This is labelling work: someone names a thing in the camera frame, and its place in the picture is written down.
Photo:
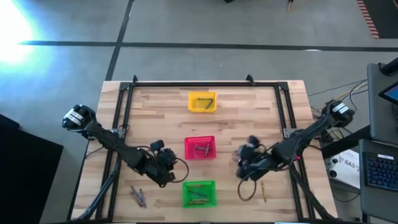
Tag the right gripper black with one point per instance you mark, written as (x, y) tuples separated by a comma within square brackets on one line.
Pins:
[(259, 161)]

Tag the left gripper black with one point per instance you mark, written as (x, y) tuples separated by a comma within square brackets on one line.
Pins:
[(161, 163)]

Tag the teal green crayon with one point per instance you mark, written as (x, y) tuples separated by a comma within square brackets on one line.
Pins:
[(143, 198)]

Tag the olive paper-wrapped crayon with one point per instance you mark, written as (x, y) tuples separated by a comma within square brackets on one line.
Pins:
[(199, 201), (196, 186)]

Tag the light green crayon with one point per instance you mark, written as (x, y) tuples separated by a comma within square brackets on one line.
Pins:
[(136, 196)]

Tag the dark green crayon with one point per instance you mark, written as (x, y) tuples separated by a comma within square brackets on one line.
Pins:
[(197, 193)]

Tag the yellowish paper-wrapped crayon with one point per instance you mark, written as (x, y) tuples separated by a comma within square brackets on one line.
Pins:
[(264, 191)]

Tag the red crayon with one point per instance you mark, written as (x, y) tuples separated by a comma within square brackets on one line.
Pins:
[(135, 199)]

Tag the green slotted plastic basket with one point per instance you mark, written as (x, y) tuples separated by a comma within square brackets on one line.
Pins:
[(199, 207)]

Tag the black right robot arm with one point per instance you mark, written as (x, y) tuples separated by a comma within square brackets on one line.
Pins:
[(298, 138)]

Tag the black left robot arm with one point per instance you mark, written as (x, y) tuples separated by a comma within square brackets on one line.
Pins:
[(109, 140)]

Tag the red slotted plastic basket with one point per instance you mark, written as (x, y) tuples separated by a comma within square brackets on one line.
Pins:
[(189, 147)]

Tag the grey metal mounting plate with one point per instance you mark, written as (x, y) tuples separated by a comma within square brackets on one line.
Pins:
[(289, 132), (120, 132)]

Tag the yellow slotted plastic basket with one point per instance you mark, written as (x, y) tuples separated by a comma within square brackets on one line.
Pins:
[(192, 104)]

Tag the white printed box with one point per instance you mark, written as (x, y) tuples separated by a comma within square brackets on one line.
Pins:
[(345, 169)]

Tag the laptop with blue-lit keyboard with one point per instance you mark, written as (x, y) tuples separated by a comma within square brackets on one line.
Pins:
[(379, 174)]

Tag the black floor mat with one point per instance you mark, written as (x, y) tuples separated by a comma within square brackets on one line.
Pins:
[(28, 174)]

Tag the dark grey equipment cart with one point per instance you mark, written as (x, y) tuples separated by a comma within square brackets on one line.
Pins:
[(377, 109)]

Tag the small tilted display screen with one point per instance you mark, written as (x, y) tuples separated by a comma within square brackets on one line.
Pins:
[(390, 93)]

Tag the black mat with orange edge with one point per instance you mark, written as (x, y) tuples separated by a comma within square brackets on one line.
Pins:
[(385, 15)]

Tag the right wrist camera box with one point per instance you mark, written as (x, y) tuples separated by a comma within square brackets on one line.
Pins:
[(253, 140)]

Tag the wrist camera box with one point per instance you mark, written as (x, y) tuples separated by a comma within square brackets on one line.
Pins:
[(157, 145), (253, 140)]

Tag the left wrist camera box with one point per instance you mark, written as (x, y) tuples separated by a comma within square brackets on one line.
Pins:
[(157, 145)]

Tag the black frame clamp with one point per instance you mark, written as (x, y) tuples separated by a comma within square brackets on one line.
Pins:
[(250, 79), (135, 79)]

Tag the black aluminium table frame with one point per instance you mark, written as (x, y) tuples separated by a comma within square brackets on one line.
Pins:
[(202, 84)]

